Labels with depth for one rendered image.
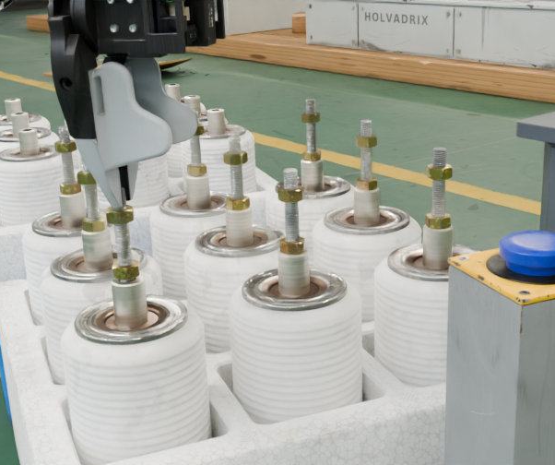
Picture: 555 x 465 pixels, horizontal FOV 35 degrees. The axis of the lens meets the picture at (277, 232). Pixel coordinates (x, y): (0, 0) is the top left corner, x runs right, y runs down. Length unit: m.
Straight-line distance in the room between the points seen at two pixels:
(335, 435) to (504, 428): 0.14
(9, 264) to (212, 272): 0.42
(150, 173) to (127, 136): 0.57
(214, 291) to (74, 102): 0.24
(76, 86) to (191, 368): 0.20
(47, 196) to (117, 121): 0.56
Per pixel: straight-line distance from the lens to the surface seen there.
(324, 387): 0.62
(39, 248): 0.80
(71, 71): 0.52
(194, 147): 0.83
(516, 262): 0.49
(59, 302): 0.69
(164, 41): 0.51
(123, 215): 0.57
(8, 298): 0.87
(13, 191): 1.09
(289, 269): 0.62
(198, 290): 0.73
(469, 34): 2.95
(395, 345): 0.68
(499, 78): 2.79
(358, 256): 0.75
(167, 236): 0.82
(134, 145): 0.54
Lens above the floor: 0.49
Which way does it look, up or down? 19 degrees down
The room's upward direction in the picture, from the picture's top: 2 degrees counter-clockwise
